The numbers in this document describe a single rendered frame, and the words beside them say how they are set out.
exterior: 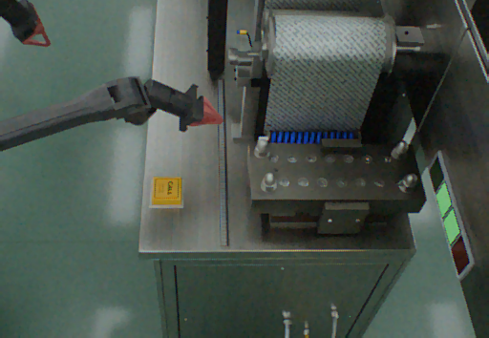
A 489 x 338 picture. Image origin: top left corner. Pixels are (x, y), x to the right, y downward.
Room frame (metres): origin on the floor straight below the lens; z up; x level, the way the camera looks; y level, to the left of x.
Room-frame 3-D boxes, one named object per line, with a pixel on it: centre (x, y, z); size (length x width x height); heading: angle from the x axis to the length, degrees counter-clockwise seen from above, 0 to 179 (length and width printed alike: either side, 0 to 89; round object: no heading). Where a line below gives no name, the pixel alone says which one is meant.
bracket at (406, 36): (1.01, -0.32, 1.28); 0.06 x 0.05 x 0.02; 97
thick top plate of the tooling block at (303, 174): (0.81, -0.21, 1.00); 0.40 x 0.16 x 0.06; 97
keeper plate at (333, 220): (0.72, -0.24, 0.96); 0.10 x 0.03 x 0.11; 97
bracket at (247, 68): (1.00, 0.02, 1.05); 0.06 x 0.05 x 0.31; 97
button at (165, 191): (0.78, 0.18, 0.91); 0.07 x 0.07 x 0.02; 7
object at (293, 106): (0.92, -0.16, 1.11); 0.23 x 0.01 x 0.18; 97
